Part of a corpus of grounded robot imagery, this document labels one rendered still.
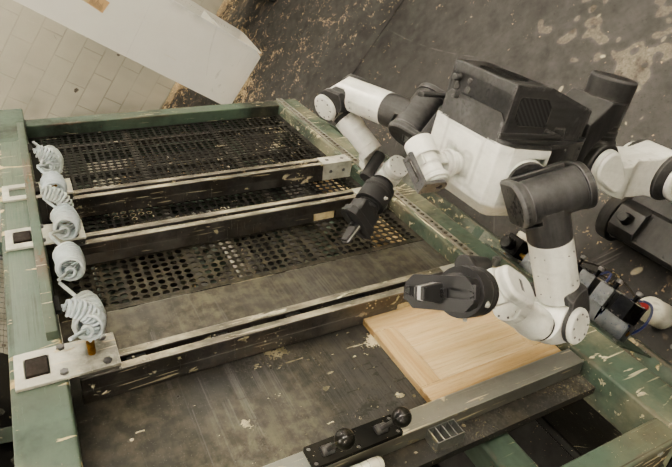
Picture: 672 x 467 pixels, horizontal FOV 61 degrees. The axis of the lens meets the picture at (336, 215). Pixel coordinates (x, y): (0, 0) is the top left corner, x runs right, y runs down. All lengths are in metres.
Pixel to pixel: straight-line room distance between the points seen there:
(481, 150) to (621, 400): 0.66
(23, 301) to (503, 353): 1.14
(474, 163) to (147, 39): 4.01
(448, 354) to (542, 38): 2.08
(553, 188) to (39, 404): 1.04
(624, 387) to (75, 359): 1.19
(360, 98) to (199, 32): 3.61
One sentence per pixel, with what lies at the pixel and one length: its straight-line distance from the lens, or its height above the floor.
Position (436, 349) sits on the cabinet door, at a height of 1.14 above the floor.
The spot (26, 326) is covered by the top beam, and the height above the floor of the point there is 1.93.
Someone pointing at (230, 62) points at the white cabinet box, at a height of 0.22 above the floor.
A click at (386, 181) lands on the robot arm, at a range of 1.59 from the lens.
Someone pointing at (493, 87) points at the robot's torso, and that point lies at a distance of 1.24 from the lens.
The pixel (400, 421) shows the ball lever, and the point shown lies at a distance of 1.10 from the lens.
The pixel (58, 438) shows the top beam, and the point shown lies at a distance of 1.17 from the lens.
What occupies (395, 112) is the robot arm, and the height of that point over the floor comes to 1.37.
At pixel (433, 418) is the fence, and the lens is 1.27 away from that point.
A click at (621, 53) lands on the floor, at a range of 2.93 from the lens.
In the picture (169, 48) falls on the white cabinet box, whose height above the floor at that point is 0.73.
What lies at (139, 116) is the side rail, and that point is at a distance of 2.65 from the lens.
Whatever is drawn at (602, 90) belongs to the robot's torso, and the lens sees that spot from 1.54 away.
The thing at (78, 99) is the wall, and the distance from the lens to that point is 6.66.
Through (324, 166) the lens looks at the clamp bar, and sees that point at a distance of 2.17.
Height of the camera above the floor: 2.30
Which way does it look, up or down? 39 degrees down
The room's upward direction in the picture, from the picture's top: 67 degrees counter-clockwise
